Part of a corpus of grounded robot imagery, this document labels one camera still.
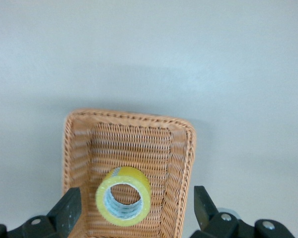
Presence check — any yellowish clear tape roll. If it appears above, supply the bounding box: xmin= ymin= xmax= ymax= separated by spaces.
xmin=95 ymin=166 xmax=151 ymax=228

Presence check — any brown wicker basket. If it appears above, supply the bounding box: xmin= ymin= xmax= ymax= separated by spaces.
xmin=61 ymin=107 xmax=198 ymax=238

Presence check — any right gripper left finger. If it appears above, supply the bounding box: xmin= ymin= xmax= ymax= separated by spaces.
xmin=0 ymin=187 xmax=83 ymax=238

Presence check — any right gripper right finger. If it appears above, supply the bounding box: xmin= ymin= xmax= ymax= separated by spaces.
xmin=193 ymin=185 xmax=297 ymax=238

